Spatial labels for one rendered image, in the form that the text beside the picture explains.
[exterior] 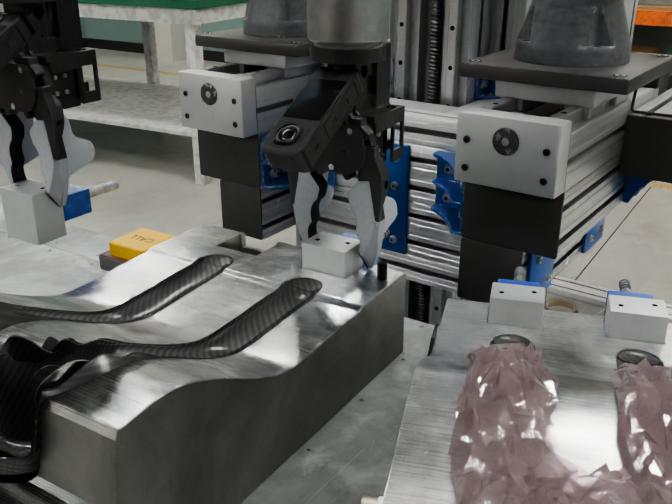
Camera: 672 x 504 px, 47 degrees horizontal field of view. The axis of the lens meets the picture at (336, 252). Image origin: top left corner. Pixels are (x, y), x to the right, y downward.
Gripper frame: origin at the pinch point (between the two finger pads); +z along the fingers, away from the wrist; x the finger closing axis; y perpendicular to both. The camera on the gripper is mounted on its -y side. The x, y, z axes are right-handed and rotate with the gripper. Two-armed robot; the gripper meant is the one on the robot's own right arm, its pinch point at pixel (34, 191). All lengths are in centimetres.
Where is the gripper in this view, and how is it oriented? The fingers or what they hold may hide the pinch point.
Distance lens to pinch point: 85.5
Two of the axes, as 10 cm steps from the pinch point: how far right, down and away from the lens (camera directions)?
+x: -8.5, -2.0, 4.9
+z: 0.0, 9.2, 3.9
